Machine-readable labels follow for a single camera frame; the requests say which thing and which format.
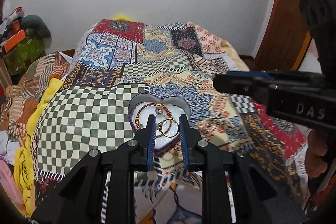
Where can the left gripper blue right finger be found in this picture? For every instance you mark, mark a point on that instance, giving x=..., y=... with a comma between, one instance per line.
x=189, y=138

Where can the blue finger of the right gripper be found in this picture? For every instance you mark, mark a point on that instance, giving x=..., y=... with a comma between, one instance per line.
x=239, y=84
x=249, y=76

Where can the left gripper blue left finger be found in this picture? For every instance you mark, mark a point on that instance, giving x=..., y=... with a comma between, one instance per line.
x=146, y=138

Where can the right hand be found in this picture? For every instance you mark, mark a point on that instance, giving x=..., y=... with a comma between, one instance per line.
x=317, y=148

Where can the purple heart-shaped tin box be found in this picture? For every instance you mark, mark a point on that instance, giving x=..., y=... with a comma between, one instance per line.
x=167, y=112

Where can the wooden wardrobe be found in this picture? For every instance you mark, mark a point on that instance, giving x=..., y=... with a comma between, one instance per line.
x=286, y=38

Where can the colourful patchwork bedspread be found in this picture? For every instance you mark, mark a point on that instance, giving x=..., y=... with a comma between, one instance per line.
x=122, y=73

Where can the yellow cloth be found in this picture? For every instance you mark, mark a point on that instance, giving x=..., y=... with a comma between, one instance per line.
x=25, y=160

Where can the brown striped cloth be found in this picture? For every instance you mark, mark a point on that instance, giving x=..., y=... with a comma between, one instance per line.
x=23, y=98

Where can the green covered side table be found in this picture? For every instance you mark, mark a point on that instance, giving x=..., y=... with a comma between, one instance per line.
x=19, y=58

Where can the dark green plush cushion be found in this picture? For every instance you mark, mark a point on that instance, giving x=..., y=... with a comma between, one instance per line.
x=33, y=24

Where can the orange box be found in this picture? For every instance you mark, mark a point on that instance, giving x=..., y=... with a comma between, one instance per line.
x=13, y=41

